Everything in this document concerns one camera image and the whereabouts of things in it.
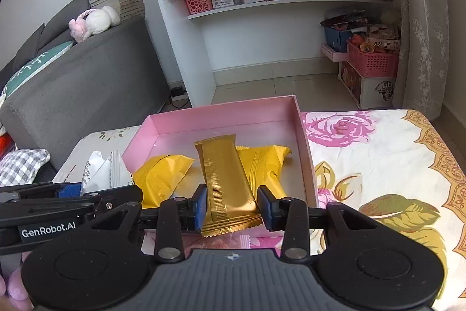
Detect dark printed bag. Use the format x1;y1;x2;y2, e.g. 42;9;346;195
320;14;368;33

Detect yellow snack packet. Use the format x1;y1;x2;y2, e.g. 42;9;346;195
236;145;293;200
132;155;196;210

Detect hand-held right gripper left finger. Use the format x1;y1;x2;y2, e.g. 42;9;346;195
93;183;208;263

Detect pink lattice basket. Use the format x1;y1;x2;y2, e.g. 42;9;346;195
184;0;213;15

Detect floral printed cloth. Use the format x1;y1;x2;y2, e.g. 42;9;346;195
54;109;466;311

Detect large pink plastic basket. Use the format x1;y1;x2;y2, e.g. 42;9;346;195
347;41;399;78

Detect pink tray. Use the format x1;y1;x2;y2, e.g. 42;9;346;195
321;43;349;62

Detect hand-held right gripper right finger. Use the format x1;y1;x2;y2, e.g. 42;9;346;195
258;186;377;262

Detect printed cardboard box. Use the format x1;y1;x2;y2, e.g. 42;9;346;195
366;25;400;51

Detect grey sofa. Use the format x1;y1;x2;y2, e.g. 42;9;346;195
0;0;172;184

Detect lace curtain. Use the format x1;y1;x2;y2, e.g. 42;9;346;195
391;0;446;120

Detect teal cushion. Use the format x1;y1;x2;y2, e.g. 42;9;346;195
0;41;75;100

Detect gold snack bar packet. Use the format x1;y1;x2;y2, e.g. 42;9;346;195
194;137;263;238

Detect white desk with shelves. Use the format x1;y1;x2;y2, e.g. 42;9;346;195
135;0;405;108

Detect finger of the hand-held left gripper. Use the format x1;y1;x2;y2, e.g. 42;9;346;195
0;183;81;203
0;185;143;220

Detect pink snack packet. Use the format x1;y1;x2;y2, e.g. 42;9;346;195
184;231;253;250

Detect white and pink plush toy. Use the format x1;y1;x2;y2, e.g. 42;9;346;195
68;6;121;43

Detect grey checkered cushion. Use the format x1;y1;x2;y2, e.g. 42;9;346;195
0;149;51;188

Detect white patterned storage box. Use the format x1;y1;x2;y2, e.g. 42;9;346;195
338;60;397;109

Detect white snack packet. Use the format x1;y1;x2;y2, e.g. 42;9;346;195
81;151;112;195
109;150;133;188

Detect pink cardboard box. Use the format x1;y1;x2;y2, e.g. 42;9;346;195
121;95;321;211

